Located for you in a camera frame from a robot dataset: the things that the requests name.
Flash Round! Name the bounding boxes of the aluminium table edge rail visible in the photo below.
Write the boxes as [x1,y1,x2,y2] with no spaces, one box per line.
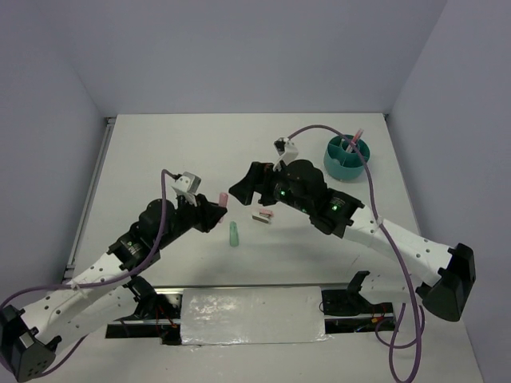
[61,116,117,282]

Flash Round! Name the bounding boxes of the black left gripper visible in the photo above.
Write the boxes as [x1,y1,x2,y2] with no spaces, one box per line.
[156,191,227,250]

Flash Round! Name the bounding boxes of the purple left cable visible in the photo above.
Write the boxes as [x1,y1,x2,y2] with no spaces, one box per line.
[0,169,179,378]

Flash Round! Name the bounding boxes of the purple cable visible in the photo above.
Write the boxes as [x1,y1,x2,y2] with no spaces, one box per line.
[0,169,179,378]
[285,125,425,383]

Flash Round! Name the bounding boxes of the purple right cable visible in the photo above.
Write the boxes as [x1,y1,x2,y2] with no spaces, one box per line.
[285,125,425,383]

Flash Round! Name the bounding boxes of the pink white stapler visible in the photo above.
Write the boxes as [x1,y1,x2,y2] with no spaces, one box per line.
[251,208,274,224]

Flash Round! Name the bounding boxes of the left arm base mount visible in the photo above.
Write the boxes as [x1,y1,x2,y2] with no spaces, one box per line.
[105,276,183,345]

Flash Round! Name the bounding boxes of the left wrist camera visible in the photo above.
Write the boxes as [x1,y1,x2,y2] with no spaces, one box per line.
[172,172,201,206]

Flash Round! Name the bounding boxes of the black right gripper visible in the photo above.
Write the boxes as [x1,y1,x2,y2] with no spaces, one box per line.
[228,161,311,214]

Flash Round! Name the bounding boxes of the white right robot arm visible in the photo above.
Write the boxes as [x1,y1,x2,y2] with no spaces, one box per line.
[228,160,476,322]

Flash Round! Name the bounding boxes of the teal round divided container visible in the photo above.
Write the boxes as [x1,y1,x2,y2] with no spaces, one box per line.
[323,136,364,181]

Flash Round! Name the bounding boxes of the pink translucent pen cap tube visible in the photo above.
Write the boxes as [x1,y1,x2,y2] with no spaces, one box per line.
[218,192,228,207]

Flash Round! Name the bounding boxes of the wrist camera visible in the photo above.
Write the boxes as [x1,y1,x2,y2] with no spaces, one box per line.
[273,137,299,172]
[172,172,201,206]

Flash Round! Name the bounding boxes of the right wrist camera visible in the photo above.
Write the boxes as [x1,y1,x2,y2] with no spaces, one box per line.
[273,137,299,172]

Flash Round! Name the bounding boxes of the pink pen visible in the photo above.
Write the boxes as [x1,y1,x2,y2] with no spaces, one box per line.
[347,128,364,153]

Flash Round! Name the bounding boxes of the green glue stick tube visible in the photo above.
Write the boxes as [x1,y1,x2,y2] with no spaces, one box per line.
[229,221,240,247]

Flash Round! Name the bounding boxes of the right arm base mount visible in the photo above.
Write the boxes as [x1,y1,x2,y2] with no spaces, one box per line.
[319,271,395,335]

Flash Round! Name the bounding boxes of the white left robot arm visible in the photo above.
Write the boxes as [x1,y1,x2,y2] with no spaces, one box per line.
[1,194,227,382]

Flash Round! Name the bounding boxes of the silver foil cover plate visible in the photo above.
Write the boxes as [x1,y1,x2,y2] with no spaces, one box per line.
[180,286,327,345]

